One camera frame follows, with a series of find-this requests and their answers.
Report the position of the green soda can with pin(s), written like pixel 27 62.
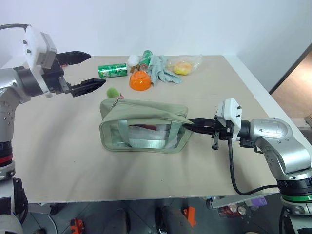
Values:
pixel 112 70
pixel 145 59

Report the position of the clear plastic bag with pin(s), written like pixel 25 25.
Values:
pixel 192 62

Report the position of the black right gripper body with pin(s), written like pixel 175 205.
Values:
pixel 220 132

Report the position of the purple plastic block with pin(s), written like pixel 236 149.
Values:
pixel 259 202

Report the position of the white round ball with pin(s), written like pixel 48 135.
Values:
pixel 133 61

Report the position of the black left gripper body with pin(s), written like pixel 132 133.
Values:
pixel 54 81

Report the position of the small brown object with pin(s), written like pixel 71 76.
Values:
pixel 133 69

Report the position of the grey-green cloth rag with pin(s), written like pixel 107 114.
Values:
pixel 158 70

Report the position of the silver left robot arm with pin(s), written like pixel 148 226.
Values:
pixel 9 102

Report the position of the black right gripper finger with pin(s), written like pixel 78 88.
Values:
pixel 203 121
pixel 202 130

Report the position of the clear box of cans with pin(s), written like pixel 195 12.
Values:
pixel 234 209

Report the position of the orange plastic bowl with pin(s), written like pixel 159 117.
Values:
pixel 140 80

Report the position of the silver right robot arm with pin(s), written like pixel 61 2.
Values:
pixel 280 143

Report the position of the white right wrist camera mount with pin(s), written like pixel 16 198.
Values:
pixel 230 114

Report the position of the yellow round fruit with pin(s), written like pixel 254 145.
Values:
pixel 182 67

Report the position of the green pouch with clear window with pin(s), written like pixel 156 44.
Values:
pixel 143 114

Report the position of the orange plastic clamp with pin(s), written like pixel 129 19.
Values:
pixel 190 215
pixel 77 226

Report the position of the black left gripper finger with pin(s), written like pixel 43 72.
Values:
pixel 73 57
pixel 86 86

